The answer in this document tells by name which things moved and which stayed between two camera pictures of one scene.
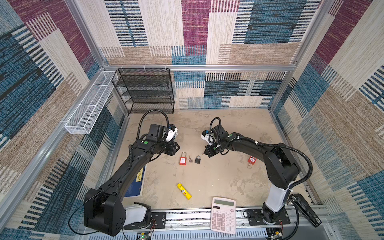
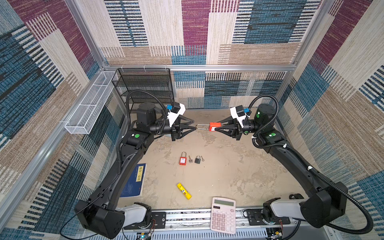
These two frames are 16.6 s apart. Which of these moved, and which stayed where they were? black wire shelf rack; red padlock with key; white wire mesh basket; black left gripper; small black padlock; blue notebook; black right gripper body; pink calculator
Moved: black left gripper; black right gripper body
Stayed: red padlock with key; white wire mesh basket; blue notebook; pink calculator; black wire shelf rack; small black padlock
